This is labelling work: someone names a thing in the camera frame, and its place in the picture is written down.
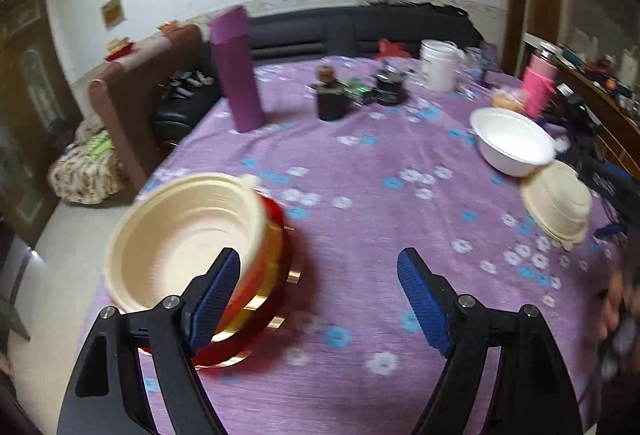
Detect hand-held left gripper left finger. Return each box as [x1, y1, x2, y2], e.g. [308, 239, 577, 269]
[56, 247, 242, 435]

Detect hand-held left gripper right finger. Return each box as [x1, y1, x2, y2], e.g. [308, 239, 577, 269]
[397, 247, 585, 435]

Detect red glass plate gold rim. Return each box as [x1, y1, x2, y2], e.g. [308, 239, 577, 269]
[140, 235, 307, 372]
[220, 194, 292, 331]

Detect cream plastic bowl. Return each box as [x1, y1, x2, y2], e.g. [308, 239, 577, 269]
[103, 172, 273, 316]
[520, 161, 593, 252]

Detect person's right hand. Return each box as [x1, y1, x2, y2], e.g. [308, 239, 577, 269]
[597, 255, 640, 381]

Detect wooden sideboard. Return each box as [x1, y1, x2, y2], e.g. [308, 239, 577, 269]
[522, 32, 640, 176]

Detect jar with pink knitted sleeve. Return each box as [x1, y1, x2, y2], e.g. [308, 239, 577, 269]
[522, 47, 560, 118]

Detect bagged bread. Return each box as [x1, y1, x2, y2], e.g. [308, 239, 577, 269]
[491, 85, 530, 113]

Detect purple floral tablecloth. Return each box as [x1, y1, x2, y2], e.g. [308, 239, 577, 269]
[87, 55, 631, 435]

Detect clear plastic container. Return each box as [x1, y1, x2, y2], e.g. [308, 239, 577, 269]
[462, 46, 493, 83]

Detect white plastic jar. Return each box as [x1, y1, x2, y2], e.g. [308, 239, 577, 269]
[419, 40, 463, 92]

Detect black box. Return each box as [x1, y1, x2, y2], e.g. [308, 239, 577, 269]
[375, 67, 407, 106]

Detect floral cushion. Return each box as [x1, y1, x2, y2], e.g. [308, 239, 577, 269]
[48, 120, 126, 204]

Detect red paper decoration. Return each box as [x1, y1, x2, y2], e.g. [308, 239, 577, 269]
[377, 37, 408, 60]

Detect green packet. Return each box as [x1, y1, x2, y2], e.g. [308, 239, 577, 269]
[345, 79, 373, 104]

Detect brown armchair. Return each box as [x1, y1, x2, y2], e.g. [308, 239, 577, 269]
[89, 24, 221, 196]

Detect black bottle with wooden cap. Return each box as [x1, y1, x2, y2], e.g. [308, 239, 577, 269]
[309, 64, 351, 122]

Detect purple thermos bottle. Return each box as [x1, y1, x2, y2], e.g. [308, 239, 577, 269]
[208, 5, 266, 133]

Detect dark wooden door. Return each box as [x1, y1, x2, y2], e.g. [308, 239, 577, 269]
[0, 0, 86, 248]

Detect small red dish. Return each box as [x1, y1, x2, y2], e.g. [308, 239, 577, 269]
[106, 39, 137, 62]

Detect black leather sofa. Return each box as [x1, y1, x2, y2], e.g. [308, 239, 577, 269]
[152, 4, 483, 146]

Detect yellow wall plaque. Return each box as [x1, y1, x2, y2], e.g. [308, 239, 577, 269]
[101, 0, 126, 32]

